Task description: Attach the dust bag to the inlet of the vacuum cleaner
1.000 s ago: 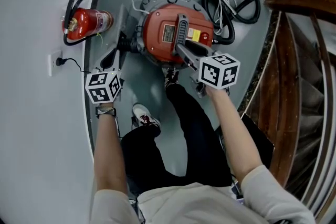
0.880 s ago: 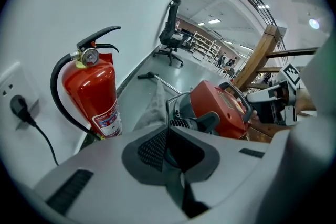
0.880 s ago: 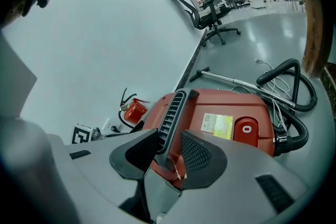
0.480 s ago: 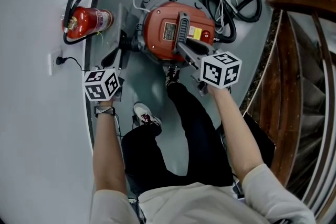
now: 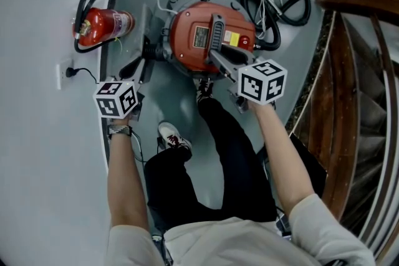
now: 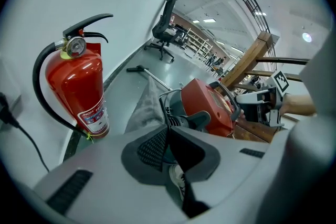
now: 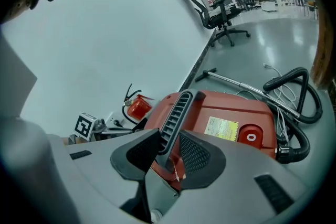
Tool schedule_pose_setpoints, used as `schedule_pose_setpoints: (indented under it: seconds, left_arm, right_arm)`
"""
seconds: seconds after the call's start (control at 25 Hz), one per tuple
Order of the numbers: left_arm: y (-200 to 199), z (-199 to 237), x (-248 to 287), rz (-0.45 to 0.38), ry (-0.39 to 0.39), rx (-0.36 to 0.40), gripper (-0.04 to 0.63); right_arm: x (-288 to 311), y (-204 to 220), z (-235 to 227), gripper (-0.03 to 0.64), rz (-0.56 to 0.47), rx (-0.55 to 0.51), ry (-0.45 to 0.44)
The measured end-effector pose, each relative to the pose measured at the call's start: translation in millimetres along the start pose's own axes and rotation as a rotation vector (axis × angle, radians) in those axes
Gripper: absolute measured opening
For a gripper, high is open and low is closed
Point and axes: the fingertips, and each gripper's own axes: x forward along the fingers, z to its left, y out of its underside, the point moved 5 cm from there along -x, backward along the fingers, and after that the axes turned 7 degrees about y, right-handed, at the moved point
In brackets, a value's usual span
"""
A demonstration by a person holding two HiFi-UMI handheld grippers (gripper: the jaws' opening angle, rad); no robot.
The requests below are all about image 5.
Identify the person's leg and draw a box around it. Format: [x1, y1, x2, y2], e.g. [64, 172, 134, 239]
[197, 98, 279, 222]
[143, 146, 219, 232]

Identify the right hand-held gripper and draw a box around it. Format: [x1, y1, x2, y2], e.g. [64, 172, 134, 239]
[207, 45, 288, 115]

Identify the white left sneaker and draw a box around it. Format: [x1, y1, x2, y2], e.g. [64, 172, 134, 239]
[157, 121, 193, 155]

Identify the red drum vacuum cleaner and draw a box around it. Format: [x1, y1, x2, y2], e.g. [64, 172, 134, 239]
[142, 0, 259, 82]

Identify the striped wristband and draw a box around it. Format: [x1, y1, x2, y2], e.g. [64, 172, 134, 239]
[107, 124, 133, 140]

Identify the person's white shirt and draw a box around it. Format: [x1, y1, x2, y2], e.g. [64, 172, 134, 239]
[107, 192, 377, 266]

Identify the white right sneaker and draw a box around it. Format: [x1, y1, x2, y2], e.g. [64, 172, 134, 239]
[196, 78, 214, 103]

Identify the white wall socket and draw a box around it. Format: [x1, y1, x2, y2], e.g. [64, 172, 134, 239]
[56, 58, 74, 91]

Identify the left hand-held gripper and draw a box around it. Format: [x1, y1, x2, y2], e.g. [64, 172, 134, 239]
[92, 57, 150, 122]

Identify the black plug with cable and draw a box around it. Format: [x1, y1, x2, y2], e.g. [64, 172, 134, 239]
[65, 66, 101, 85]

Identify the person's left forearm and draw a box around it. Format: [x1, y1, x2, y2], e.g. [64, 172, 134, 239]
[107, 130, 151, 232]

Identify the person's right leg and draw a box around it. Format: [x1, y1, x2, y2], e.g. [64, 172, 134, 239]
[197, 98, 279, 222]

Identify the person's left leg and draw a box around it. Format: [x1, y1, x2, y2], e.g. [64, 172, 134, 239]
[143, 146, 219, 232]

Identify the red fire extinguisher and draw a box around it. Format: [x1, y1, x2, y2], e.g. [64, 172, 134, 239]
[72, 0, 136, 55]

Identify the black floor cable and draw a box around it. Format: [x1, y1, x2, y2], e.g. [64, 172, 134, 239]
[130, 130, 148, 166]

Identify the person's right forearm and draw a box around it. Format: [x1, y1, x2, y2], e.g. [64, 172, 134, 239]
[248, 101, 316, 219]

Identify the wooden stair railing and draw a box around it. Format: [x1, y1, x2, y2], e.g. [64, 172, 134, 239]
[289, 0, 399, 259]

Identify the white sneaker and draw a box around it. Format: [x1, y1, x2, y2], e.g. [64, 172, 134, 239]
[157, 121, 193, 155]
[196, 78, 214, 103]

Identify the black box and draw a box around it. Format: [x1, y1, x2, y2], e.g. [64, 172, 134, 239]
[289, 132, 329, 197]

